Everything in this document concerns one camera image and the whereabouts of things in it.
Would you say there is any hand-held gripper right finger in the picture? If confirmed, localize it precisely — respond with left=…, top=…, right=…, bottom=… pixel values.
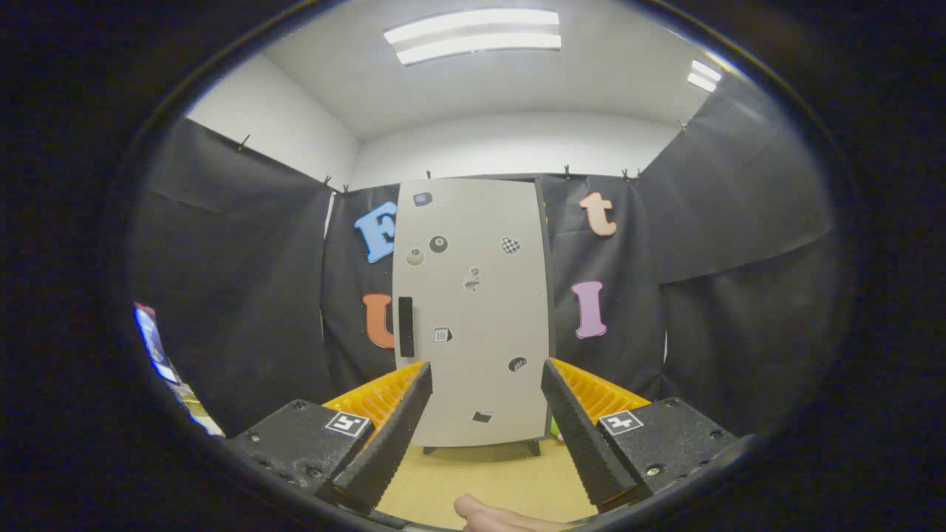
left=540, top=358, right=756, bottom=514

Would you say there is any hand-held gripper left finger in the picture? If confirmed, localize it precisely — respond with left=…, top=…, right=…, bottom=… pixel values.
left=225, top=360, right=434, bottom=514

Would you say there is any grey shoe cabinet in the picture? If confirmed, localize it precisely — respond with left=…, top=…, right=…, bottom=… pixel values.
left=390, top=174, right=557, bottom=456

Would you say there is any black door handle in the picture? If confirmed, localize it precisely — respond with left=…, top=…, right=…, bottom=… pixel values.
left=398, top=296, right=416, bottom=358

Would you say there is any light grey shoe cabinet door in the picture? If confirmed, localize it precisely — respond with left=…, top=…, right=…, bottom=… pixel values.
left=392, top=177, right=551, bottom=449

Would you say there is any black backdrop cloth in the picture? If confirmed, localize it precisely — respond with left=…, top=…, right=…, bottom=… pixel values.
left=126, top=70, right=843, bottom=437

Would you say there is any small ceiling light panel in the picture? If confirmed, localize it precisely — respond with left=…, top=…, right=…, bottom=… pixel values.
left=686, top=59, right=723, bottom=93

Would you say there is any long ceiling light panel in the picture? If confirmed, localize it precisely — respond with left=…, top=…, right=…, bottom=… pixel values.
left=383, top=8, right=562, bottom=67

